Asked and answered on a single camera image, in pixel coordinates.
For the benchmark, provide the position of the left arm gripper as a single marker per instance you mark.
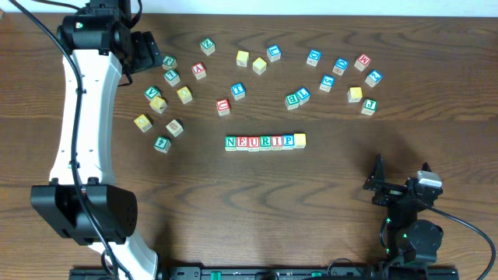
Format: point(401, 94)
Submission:
point(152, 52)

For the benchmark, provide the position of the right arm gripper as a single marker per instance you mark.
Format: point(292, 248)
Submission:
point(391, 189)

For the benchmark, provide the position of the yellow letter S block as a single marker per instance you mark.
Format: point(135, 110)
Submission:
point(300, 140)

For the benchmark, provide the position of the blue letter P block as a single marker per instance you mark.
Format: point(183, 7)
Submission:
point(288, 142)

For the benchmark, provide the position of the green letter N block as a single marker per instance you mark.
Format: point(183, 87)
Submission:
point(230, 143)

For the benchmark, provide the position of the red letter I block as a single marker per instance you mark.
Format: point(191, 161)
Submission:
point(276, 142)

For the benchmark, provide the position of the red letter E block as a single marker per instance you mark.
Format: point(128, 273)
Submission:
point(241, 143)

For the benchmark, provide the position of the green letter R block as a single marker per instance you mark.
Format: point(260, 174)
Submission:
point(265, 143)

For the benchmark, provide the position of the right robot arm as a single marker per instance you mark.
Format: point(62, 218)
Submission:
point(411, 243)

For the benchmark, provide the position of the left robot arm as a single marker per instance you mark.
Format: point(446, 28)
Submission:
point(80, 201)

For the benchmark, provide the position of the green letter V block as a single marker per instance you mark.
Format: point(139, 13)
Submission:
point(151, 92)

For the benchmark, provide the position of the yellow letter K block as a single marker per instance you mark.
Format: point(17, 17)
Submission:
point(158, 104)

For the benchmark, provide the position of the red letter A block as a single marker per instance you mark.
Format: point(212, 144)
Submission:
point(199, 70)

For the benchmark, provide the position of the yellow letter O block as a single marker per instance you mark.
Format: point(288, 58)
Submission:
point(185, 95)

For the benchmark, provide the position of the green letter Z block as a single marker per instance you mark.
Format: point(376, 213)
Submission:
point(208, 46)

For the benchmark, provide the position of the yellow letter G block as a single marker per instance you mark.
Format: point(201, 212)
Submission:
point(143, 122)

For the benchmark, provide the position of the green letter J block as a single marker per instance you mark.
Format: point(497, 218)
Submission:
point(369, 107)

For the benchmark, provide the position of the pineapple B wooden block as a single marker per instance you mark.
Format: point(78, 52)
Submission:
point(175, 127)

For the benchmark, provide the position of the red letter U block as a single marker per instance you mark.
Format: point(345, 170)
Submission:
point(223, 107)

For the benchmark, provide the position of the yellow block back row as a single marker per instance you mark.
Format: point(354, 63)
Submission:
point(242, 58)

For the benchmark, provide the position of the blue number 2 block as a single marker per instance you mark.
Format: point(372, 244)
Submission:
point(373, 78)

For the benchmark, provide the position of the blue letter T block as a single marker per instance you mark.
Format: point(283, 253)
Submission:
point(238, 91)

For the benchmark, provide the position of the yellow block with animal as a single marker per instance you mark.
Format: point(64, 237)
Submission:
point(259, 65)

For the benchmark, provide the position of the red letter M block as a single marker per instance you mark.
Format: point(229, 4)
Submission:
point(362, 62)

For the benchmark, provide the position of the blue number 5 block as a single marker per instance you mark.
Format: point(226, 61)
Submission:
point(327, 83)

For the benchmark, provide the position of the green letter B block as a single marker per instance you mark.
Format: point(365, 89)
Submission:
point(292, 102)

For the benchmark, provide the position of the blue letter D block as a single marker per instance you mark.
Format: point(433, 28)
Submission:
point(313, 57)

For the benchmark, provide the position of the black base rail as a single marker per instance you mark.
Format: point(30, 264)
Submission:
point(196, 273)

